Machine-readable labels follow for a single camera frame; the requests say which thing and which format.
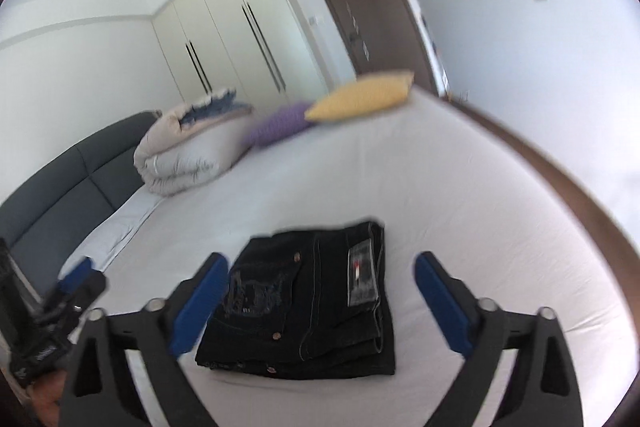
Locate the yellow pillow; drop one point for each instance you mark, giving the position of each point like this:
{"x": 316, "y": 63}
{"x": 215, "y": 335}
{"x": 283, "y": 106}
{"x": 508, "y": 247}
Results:
{"x": 360, "y": 97}

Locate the blue jeans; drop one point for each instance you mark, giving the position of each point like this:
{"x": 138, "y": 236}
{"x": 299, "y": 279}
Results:
{"x": 212, "y": 107}

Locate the brown door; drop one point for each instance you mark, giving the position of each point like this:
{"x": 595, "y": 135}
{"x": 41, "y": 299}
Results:
{"x": 370, "y": 12}

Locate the wooden bed frame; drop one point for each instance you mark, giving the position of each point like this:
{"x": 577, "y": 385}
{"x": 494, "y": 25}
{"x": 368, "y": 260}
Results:
{"x": 550, "y": 157}

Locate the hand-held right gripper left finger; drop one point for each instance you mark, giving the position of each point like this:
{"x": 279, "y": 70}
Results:
{"x": 200, "y": 302}

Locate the black pants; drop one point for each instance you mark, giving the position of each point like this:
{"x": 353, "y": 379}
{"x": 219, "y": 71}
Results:
{"x": 310, "y": 307}

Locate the grey padded headboard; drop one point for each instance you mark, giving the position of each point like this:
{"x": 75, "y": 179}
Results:
{"x": 65, "y": 187}

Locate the white flat pillow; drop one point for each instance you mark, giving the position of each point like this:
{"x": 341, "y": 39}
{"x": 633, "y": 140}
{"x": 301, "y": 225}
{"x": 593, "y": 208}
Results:
{"x": 120, "y": 222}

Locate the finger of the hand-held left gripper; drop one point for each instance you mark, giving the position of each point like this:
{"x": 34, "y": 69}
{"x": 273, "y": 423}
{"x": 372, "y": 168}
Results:
{"x": 82, "y": 287}

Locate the cream wardrobe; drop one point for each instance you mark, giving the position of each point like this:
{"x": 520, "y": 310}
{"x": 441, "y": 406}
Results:
{"x": 235, "y": 32}

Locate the purple pillow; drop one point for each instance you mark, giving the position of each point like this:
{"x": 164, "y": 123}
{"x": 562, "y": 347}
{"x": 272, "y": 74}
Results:
{"x": 280, "y": 124}

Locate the folded beige duvet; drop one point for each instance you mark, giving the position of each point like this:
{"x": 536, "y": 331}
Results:
{"x": 185, "y": 157}

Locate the person's left hand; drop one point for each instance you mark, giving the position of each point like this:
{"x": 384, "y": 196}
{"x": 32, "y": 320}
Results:
{"x": 47, "y": 399}

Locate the white bed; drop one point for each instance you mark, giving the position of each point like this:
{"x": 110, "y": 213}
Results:
{"x": 400, "y": 187}

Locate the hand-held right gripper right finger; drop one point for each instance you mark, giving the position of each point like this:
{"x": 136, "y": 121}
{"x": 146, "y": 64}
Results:
{"x": 445, "y": 302}

